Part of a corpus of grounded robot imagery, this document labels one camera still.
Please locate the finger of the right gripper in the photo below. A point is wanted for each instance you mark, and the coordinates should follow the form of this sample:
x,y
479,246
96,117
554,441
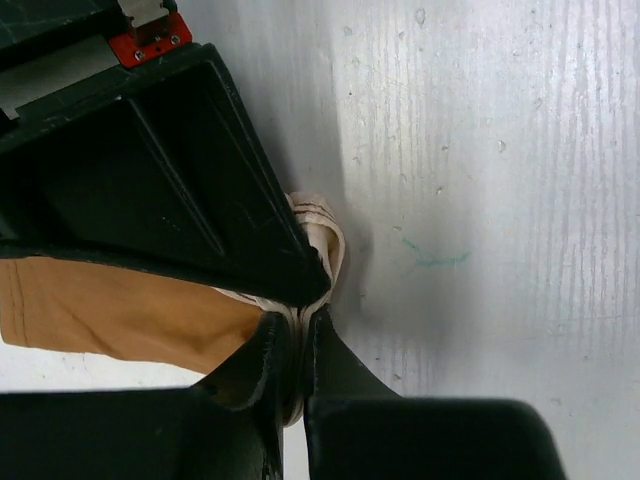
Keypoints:
x,y
156,169

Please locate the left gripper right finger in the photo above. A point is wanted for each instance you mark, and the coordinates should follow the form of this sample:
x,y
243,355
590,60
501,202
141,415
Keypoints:
x,y
358,428

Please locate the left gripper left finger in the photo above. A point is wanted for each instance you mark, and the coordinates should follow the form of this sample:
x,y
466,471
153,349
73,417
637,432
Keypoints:
x,y
228,425

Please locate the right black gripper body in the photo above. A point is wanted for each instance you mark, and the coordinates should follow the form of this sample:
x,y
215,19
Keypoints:
x,y
82,70

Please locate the orange underwear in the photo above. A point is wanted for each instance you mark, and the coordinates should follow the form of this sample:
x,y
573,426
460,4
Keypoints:
x,y
85,307

